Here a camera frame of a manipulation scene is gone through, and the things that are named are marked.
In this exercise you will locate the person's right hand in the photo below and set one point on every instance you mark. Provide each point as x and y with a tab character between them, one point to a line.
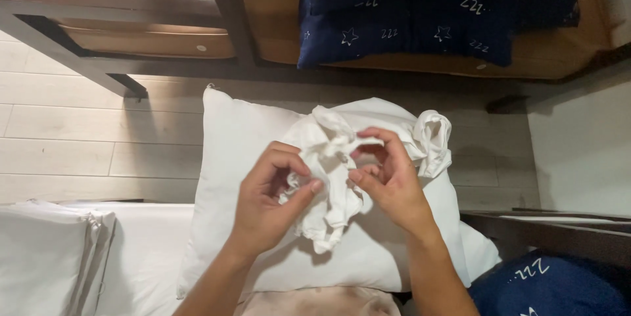
399	193

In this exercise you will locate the person's left hand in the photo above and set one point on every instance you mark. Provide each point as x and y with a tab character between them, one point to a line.
261	212

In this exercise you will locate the white pillowcase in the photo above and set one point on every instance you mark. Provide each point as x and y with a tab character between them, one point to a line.
325	158

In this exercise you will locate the white pillow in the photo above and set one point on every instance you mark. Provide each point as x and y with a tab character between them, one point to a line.
236	158

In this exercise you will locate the person's beige shirt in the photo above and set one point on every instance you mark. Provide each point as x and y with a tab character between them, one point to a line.
320	303

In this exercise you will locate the white fitted bed sheet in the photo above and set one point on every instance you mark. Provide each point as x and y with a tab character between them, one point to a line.
148	257

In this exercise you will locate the navy printed duvet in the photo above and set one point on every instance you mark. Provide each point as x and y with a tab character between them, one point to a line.
552	289

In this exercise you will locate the navy star print blanket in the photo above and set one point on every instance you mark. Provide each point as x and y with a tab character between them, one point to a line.
419	10

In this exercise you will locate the brown mattress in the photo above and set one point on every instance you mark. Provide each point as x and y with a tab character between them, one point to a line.
148	42

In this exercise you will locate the stack of folded white linens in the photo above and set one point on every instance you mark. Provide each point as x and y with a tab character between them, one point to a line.
44	262

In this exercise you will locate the dark wooden bed rail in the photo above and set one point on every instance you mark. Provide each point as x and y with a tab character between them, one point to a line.
557	234

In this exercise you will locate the dark metal bunk bed frame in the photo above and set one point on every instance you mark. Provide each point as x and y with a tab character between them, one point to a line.
231	15

